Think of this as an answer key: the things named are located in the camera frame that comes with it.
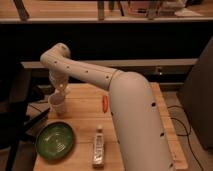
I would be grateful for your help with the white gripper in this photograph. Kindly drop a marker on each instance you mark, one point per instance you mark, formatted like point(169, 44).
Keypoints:
point(58, 80)

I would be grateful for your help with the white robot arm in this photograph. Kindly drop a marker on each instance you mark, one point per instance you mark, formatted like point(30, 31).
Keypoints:
point(142, 140)

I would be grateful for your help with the red chili pepper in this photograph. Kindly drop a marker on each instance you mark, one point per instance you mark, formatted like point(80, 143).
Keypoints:
point(105, 103)

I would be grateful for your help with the black stand at left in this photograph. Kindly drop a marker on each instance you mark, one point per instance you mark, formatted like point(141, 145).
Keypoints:
point(16, 92)

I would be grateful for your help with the green ribbed bowl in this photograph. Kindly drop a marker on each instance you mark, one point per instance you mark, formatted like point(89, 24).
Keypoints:
point(55, 141)

